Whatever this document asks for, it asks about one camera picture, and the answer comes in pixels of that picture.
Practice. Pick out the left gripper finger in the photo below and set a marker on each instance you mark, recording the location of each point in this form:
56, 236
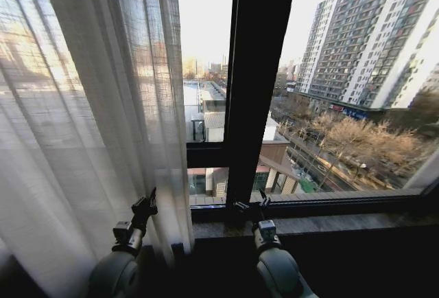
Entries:
139, 203
153, 197

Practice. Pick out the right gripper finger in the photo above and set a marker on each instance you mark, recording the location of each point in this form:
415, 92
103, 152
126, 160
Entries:
241, 205
264, 197

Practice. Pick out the sheer white curtain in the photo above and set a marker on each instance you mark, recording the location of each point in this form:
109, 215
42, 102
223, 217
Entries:
85, 123

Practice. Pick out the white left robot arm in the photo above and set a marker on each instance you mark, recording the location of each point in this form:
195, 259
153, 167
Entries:
115, 274

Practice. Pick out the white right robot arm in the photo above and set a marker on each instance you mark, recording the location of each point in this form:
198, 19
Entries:
276, 270

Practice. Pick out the low brown building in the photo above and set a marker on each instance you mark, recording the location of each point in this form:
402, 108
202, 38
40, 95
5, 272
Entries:
278, 171

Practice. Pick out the grey stone window sill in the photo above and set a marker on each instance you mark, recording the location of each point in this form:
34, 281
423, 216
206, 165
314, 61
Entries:
329, 221

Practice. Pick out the low grey roofed building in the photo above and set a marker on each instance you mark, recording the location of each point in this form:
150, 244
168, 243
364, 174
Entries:
211, 105

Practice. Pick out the bare brown trees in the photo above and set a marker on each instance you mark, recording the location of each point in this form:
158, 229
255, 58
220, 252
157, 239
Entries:
367, 141

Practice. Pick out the tall white apartment building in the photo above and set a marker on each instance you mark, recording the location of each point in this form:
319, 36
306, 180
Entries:
360, 37

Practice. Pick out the black window frame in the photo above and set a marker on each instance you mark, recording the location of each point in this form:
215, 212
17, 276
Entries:
255, 81

